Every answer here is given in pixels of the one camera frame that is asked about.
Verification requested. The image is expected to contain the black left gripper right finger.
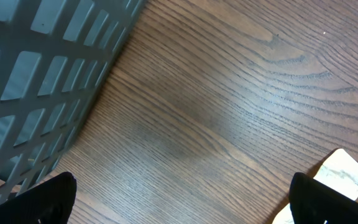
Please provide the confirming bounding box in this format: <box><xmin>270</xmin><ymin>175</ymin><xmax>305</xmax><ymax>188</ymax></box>
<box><xmin>288</xmin><ymin>172</ymin><xmax>358</xmax><ymax>224</ymax></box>

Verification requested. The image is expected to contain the grey plastic mesh basket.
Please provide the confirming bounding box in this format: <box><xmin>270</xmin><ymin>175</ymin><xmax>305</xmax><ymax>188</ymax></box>
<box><xmin>0</xmin><ymin>0</ymin><xmax>145</xmax><ymax>205</ymax></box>

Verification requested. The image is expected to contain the brown snack bag red label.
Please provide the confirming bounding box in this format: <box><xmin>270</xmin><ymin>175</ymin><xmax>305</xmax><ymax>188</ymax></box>
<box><xmin>273</xmin><ymin>149</ymin><xmax>358</xmax><ymax>224</ymax></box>

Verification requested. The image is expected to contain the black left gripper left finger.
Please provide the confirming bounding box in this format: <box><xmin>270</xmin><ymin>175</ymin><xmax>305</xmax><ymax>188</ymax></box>
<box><xmin>0</xmin><ymin>172</ymin><xmax>77</xmax><ymax>224</ymax></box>

